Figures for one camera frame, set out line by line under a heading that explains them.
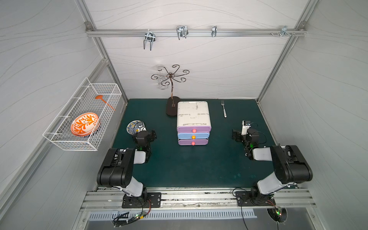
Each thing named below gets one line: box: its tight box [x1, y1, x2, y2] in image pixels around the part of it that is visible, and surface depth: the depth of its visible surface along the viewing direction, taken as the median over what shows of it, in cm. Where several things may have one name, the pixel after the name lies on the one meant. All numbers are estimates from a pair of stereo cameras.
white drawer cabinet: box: [176, 100, 212, 127], surface depth 85 cm
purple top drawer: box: [176, 125, 212, 134], surface depth 81 cm
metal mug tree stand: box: [150, 64, 190, 116], surface depth 95 cm
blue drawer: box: [177, 132, 210, 140], surface depth 88 cm
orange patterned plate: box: [70, 112, 100, 137], surface depth 64 cm
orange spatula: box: [94, 94, 116, 112], surface depth 80 cm
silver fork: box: [220, 100, 228, 118], surface depth 121 cm
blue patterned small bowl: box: [126, 120, 140, 136], surface depth 101 cm
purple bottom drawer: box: [177, 138, 209, 146], surface depth 92 cm
